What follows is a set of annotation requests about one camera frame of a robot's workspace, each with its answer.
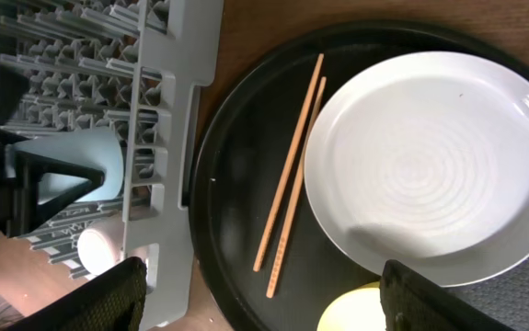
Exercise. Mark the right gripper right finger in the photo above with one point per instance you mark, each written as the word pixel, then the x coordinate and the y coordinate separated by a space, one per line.
pixel 411 302

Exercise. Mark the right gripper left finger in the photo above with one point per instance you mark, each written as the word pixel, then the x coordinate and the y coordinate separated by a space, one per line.
pixel 113 300

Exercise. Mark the yellow bowl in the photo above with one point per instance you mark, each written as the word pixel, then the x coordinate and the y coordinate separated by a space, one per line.
pixel 357 310

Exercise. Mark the pink plastic cup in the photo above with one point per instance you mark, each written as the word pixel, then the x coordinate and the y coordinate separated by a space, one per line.
pixel 99 245

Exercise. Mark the light blue plastic cup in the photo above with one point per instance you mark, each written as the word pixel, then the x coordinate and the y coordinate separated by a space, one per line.
pixel 97 148

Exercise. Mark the grey plastic dishwasher rack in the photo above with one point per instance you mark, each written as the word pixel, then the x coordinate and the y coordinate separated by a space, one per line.
pixel 136 67

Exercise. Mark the white ceramic plate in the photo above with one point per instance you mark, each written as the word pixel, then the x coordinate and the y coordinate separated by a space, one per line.
pixel 424 158

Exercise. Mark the right wooden chopstick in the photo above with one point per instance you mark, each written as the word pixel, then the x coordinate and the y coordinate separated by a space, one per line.
pixel 294 197

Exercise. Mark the wooden chopstick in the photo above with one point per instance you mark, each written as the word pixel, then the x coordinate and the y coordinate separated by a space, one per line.
pixel 288 164
pixel 294 197

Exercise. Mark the left wooden chopstick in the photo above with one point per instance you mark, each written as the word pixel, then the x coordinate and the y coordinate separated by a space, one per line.
pixel 288 164

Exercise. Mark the round black serving tray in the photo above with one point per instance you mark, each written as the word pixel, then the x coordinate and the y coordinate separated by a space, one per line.
pixel 241 157

